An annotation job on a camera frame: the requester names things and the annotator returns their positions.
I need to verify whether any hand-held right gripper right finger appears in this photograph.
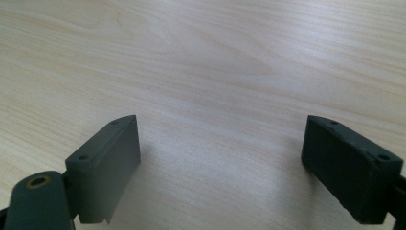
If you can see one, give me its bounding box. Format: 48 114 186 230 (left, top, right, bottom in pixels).
300 114 404 225

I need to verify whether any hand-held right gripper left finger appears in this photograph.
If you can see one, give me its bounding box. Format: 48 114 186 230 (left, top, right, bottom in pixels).
64 114 142 225

